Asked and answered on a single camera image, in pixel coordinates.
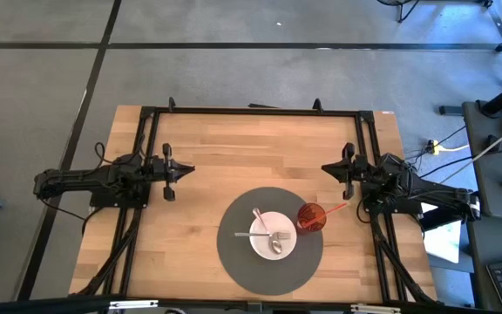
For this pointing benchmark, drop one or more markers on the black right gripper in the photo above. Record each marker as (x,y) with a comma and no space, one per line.
(357,171)

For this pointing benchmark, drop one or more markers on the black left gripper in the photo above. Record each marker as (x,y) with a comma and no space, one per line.
(168,172)

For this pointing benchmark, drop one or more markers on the red drinking straw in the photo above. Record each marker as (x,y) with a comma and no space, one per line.
(336,209)

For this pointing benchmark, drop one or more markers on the red faceted plastic tumbler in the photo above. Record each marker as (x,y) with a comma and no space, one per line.
(314,211)

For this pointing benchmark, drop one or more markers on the silver metal fork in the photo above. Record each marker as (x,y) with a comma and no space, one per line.
(284,235)

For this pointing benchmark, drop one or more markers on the silver metal spoon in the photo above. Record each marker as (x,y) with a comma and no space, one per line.
(276,245)

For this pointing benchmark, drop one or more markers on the white bowl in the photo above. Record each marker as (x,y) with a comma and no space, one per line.
(262,247)

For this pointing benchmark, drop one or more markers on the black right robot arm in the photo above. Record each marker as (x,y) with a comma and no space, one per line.
(434,193)

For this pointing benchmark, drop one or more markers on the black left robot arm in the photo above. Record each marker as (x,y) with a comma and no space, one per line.
(81,179)

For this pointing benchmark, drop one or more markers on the yellow power strip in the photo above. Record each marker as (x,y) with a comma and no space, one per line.
(434,147)

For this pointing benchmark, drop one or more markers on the grey round woven placemat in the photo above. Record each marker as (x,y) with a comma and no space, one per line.
(242,270)

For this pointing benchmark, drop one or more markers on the white paper sheet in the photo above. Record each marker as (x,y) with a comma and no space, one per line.
(445,244)

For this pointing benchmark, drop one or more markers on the grey desk with keyboard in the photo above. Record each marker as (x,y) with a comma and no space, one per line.
(477,261)

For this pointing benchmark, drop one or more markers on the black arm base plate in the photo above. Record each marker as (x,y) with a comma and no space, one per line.
(403,210)
(103,201)

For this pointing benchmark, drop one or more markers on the black aluminium table frame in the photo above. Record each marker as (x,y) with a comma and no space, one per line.
(255,111)

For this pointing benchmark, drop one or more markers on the silver mounting bracket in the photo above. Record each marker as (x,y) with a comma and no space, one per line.
(133,304)
(375,309)

